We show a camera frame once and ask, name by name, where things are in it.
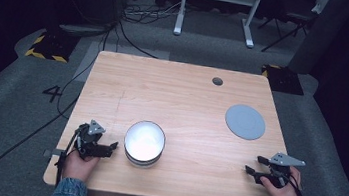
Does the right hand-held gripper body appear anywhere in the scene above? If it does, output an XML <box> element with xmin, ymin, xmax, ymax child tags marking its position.
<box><xmin>251</xmin><ymin>149</ymin><xmax>307</xmax><ymax>192</ymax></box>

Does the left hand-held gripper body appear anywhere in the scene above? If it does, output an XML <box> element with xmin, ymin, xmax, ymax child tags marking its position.
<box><xmin>71</xmin><ymin>117</ymin><xmax>117</xmax><ymax>164</ymax></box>

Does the person's left hand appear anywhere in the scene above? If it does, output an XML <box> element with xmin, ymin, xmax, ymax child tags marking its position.
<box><xmin>61</xmin><ymin>146</ymin><xmax>101</xmax><ymax>185</ymax></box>

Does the white round bowl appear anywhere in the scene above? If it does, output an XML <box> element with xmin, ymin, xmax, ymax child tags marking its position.
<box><xmin>120</xmin><ymin>117</ymin><xmax>169</xmax><ymax>171</ymax></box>

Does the grey round mat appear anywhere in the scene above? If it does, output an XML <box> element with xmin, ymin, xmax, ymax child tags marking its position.
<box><xmin>222</xmin><ymin>101</ymin><xmax>269</xmax><ymax>143</ymax></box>

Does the grey upright column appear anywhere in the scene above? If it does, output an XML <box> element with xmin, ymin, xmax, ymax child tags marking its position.
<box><xmin>286</xmin><ymin>0</ymin><xmax>349</xmax><ymax>81</ymax></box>

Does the black folding stand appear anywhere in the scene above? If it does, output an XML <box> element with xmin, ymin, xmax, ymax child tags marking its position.
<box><xmin>254</xmin><ymin>7</ymin><xmax>312</xmax><ymax>59</ymax></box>

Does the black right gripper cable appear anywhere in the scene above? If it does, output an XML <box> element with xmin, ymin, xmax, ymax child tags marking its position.
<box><xmin>279</xmin><ymin>171</ymin><xmax>307</xmax><ymax>196</ymax></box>

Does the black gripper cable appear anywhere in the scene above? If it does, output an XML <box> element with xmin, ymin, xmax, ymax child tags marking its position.
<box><xmin>279</xmin><ymin>171</ymin><xmax>307</xmax><ymax>196</ymax></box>
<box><xmin>51</xmin><ymin>126</ymin><xmax>82</xmax><ymax>190</ymax></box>

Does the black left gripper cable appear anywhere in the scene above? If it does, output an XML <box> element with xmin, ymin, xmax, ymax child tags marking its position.
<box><xmin>51</xmin><ymin>126</ymin><xmax>82</xmax><ymax>190</ymax></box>

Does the grey metal table bracket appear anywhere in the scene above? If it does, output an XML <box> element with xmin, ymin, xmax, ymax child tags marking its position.
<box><xmin>41</xmin><ymin>146</ymin><xmax>67</xmax><ymax>161</ymax></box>

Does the long black floor cable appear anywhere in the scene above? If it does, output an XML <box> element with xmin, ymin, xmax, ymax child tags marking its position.
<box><xmin>0</xmin><ymin>5</ymin><xmax>164</xmax><ymax>196</ymax></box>

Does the yellow black striped base plate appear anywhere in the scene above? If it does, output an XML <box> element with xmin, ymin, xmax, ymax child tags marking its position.
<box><xmin>23</xmin><ymin>27</ymin><xmax>82</xmax><ymax>66</ymax></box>
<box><xmin>258</xmin><ymin>62</ymin><xmax>308</xmax><ymax>97</ymax></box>

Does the grey table cable hole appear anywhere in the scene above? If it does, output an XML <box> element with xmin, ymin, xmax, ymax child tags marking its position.
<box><xmin>210</xmin><ymin>75</ymin><xmax>225</xmax><ymax>87</ymax></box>

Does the bundle of floor cables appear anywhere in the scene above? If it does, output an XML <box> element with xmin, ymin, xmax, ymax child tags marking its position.
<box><xmin>120</xmin><ymin>0</ymin><xmax>189</xmax><ymax>31</ymax></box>

